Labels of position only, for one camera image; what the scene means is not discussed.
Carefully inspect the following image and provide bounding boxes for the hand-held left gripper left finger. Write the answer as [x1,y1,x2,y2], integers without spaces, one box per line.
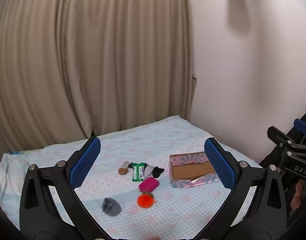
[19,136,111,240]

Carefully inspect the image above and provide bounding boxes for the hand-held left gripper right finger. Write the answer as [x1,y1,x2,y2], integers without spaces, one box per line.
[193,137,287,240]

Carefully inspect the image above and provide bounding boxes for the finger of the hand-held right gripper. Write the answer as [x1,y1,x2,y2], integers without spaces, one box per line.
[267,126,306,159]
[294,119,306,137]

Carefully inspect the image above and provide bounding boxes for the pink printed cardboard box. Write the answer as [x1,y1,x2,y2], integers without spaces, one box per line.
[169,151,220,188]

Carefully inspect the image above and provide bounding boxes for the grey sock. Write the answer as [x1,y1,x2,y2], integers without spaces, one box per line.
[101,197,122,216]

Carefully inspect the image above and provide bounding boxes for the green packet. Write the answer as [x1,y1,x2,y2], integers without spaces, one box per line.
[129,162,147,182]

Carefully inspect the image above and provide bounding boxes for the black sock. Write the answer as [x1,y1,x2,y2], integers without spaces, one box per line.
[152,166,165,180]

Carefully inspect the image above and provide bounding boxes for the light grey cloth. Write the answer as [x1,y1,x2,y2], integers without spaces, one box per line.
[143,164,155,178]

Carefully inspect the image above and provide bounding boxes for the person's right hand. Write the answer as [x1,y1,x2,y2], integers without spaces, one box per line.
[291,181,306,210]

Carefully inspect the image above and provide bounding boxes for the brown sock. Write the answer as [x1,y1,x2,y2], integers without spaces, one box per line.
[118,160,130,176]

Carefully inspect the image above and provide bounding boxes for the magenta pouch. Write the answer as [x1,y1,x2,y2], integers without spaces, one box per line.
[138,177,160,193]

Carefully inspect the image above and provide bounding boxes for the checked blanket with pink bows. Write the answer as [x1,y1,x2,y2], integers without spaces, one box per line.
[0,115,264,240]

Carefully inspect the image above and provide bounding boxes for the orange pompom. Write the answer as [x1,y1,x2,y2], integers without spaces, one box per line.
[137,191,157,208]

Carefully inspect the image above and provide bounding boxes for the white crumpled cloth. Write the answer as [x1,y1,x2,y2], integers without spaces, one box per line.
[0,152,29,200]

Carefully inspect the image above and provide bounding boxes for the beige curtain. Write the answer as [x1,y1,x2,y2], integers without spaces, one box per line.
[0,0,197,153]

